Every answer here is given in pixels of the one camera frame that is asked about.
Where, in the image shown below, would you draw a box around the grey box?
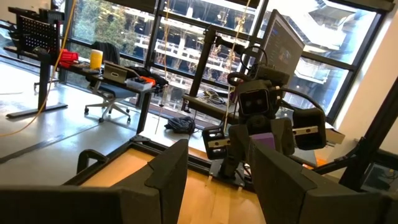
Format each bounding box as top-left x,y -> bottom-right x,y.
103,63 -> 129,84

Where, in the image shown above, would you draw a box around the coiled cables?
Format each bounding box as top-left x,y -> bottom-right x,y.
201,89 -> 227,106

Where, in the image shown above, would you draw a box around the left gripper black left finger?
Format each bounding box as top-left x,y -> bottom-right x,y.
0,138 -> 190,224

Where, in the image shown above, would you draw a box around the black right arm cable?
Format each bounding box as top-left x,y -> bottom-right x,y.
226,45 -> 326,121

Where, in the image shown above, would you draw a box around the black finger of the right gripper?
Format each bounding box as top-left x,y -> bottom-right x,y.
272,117 -> 295,157
221,123 -> 252,179

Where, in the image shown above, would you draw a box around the black monitor stand pole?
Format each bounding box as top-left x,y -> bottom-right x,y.
188,25 -> 218,98

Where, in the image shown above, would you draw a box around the black aluminium table frame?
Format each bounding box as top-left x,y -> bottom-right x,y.
63,83 -> 398,194

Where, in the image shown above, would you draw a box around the red bin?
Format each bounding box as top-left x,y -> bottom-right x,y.
58,49 -> 80,68

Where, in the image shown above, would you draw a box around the black pegboard stand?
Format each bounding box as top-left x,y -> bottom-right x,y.
4,6 -> 68,119

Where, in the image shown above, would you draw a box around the clear box with orange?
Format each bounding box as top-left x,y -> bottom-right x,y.
125,76 -> 155,91

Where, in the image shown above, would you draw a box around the black work desk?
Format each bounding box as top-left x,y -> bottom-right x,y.
58,62 -> 170,135

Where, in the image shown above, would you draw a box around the yellow hanging cable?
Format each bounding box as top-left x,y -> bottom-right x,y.
0,0 -> 78,138

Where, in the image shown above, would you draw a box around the black perforated panel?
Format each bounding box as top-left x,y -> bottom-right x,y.
17,15 -> 60,54

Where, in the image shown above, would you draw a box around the yellow container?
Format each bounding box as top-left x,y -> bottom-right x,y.
89,49 -> 104,70

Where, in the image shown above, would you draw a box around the large tilted monitor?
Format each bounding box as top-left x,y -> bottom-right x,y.
260,8 -> 306,85

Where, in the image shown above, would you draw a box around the purple toy brick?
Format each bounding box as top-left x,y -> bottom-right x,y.
249,131 -> 277,151

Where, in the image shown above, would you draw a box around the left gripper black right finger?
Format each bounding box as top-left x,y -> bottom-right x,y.
248,138 -> 398,224

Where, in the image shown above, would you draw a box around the office chair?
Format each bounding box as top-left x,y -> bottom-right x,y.
84,41 -> 133,124

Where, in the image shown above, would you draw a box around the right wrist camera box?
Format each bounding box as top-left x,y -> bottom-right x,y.
237,80 -> 272,118

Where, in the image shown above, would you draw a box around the black bag on floor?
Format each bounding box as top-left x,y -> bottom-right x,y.
164,116 -> 197,135

